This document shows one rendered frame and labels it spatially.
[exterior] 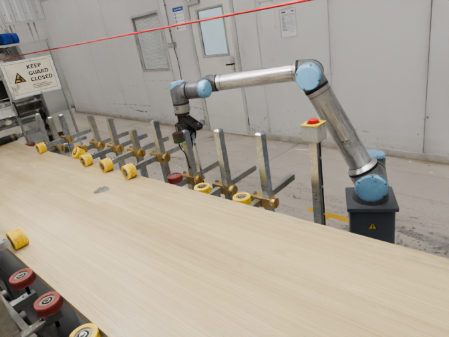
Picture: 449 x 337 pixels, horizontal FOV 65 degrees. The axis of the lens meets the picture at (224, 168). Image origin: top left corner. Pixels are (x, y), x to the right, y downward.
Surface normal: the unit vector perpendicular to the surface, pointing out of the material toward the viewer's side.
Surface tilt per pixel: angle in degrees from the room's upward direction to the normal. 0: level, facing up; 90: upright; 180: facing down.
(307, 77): 83
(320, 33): 90
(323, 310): 0
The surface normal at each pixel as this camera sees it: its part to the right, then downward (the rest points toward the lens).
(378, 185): -0.28, 0.48
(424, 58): -0.70, 0.37
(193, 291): -0.16, -0.91
